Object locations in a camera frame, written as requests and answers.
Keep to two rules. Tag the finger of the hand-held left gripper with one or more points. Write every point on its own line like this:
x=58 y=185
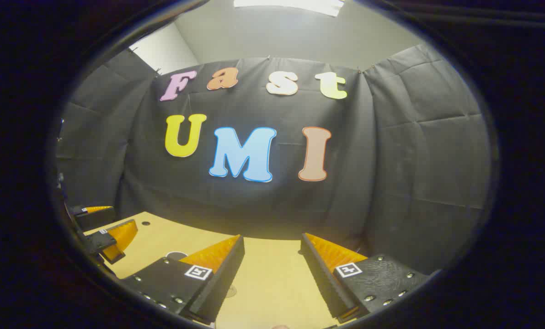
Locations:
x=119 y=237
x=96 y=218

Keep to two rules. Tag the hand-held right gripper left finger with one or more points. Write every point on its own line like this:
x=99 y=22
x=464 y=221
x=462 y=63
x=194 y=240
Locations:
x=227 y=274

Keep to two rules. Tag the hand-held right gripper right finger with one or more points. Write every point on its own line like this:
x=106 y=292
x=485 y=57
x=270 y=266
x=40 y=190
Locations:
x=320 y=274

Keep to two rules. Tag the wooden desktop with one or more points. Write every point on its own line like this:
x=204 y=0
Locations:
x=272 y=274

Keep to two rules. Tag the black backdrop cloth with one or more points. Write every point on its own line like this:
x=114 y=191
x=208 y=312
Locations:
x=391 y=160

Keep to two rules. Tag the ceiling light panel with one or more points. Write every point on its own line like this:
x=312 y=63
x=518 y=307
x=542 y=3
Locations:
x=291 y=5

